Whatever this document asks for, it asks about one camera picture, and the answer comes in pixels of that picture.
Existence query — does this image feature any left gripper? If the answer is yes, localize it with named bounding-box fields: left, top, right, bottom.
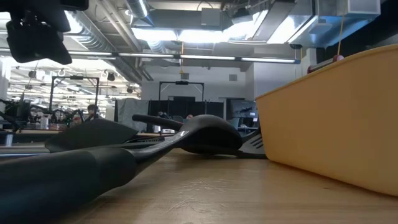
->
left=6, top=12, right=73, bottom=65

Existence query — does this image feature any black turner steel handle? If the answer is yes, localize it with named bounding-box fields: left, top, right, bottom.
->
left=0, top=118, right=140, bottom=158

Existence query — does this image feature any black spoon white label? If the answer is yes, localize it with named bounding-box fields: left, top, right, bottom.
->
left=0, top=114, right=244, bottom=224

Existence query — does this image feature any black slotted turner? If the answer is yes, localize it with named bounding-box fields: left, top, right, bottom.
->
left=123, top=129, right=267, bottom=160

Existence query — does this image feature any orange plastic bin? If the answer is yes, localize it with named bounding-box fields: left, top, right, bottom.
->
left=255, top=43, right=398, bottom=197

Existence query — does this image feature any grey fabric partition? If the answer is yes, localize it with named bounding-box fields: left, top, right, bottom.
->
left=114, top=98, right=150, bottom=132

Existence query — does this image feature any small black red-dot spatula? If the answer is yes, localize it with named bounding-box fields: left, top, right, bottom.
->
left=132, top=113, right=185, bottom=132

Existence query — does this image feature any yellow ceiling pendant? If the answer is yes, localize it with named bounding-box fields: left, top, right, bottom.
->
left=178, top=42, right=187, bottom=75

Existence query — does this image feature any black partition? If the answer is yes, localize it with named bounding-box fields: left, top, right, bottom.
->
left=148, top=96, right=225, bottom=121

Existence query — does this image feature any long ceiling light bar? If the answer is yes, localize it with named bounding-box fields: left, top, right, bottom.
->
left=0, top=48, right=302, bottom=65

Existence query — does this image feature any grey ceiling box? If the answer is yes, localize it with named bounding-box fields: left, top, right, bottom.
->
left=200, top=7, right=223, bottom=27

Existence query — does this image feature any dark computer monitor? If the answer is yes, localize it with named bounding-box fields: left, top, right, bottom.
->
left=229, top=99, right=259, bottom=119

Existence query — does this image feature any red box grater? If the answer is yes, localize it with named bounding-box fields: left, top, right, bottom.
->
left=307, top=54, right=345, bottom=75

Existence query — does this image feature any corrugated silver air duct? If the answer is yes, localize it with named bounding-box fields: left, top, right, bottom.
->
left=63, top=11, right=144, bottom=83

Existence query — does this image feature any tall black rig frame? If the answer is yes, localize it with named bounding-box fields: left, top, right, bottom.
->
left=49, top=75, right=101, bottom=116

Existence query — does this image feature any low black rig frame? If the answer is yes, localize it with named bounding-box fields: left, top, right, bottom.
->
left=159, top=80, right=205, bottom=102

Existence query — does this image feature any yellow hanging cord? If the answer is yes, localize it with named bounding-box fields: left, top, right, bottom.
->
left=337, top=12, right=346, bottom=57

